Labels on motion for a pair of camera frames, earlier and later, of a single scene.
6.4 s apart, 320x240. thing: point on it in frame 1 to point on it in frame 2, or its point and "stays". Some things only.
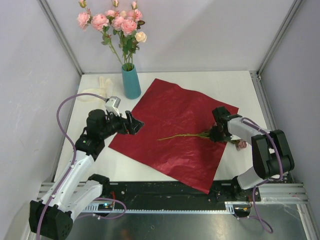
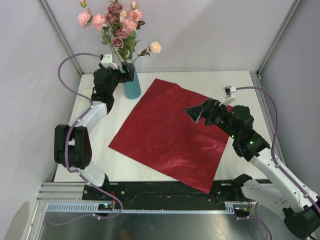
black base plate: x=157 y=192 stays
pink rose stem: x=100 y=22 stays
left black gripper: x=134 y=125 to x=127 y=76
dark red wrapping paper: x=175 y=137 stays
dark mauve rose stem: x=215 y=133 to x=114 y=8
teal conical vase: x=131 y=81 stays
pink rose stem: x=117 y=22 to x=126 y=18
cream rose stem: x=140 y=36 to x=155 y=47
